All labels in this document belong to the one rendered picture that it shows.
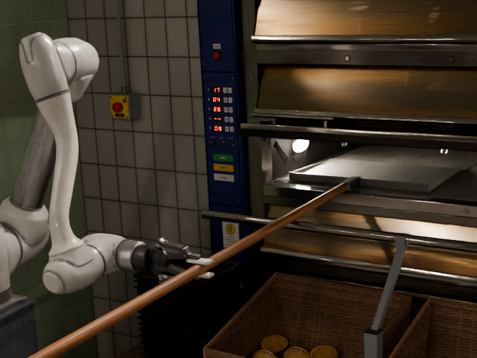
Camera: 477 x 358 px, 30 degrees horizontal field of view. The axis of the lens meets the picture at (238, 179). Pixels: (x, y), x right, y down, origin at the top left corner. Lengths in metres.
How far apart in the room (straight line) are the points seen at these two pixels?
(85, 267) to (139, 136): 1.23
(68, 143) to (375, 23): 1.10
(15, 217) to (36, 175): 0.15
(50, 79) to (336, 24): 1.03
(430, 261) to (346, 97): 0.62
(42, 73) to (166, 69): 1.02
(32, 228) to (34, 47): 0.61
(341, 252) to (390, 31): 0.80
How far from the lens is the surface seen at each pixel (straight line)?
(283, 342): 3.30
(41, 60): 2.53
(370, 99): 3.03
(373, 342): 2.56
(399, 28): 2.95
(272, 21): 3.18
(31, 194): 2.82
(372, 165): 3.55
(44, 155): 2.77
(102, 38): 3.65
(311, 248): 3.25
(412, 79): 2.99
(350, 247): 3.18
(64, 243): 2.46
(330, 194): 3.04
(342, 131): 2.94
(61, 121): 2.54
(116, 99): 3.55
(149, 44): 3.50
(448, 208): 3.01
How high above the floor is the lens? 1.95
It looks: 13 degrees down
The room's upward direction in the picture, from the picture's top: 3 degrees counter-clockwise
